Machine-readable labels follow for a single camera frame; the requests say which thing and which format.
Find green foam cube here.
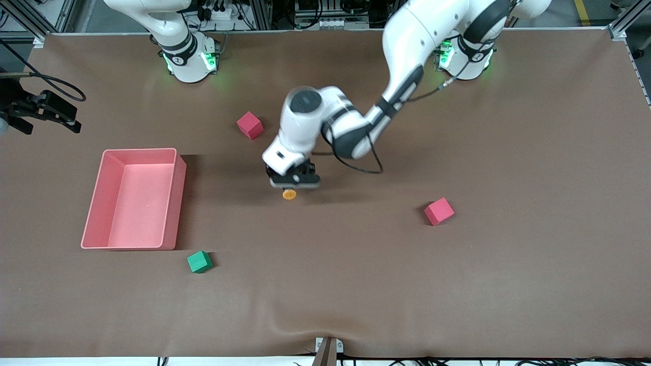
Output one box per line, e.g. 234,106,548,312
187,250,213,274

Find aluminium frame corner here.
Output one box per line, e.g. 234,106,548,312
0,0,77,41

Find aluminium frame diagonal strut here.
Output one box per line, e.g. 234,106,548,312
608,0,651,41

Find white power strip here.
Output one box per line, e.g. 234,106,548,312
201,0,239,21

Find brown table cover cloth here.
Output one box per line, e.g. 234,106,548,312
0,29,651,359

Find pink plastic bin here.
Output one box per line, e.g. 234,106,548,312
81,148,187,251

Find white connector strip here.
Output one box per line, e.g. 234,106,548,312
318,19,369,29

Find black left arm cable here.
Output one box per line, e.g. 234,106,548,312
311,76,455,175

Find aluminium frame post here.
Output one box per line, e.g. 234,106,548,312
253,0,274,30

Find pink foam cube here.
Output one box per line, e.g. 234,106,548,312
236,111,264,140
424,197,455,226

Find green-lit controller box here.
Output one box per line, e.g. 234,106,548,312
436,41,454,71

